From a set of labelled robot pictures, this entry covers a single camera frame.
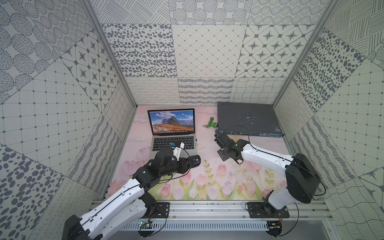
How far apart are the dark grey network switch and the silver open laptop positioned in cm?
21

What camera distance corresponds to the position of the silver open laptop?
948 mm

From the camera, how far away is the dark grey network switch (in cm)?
103
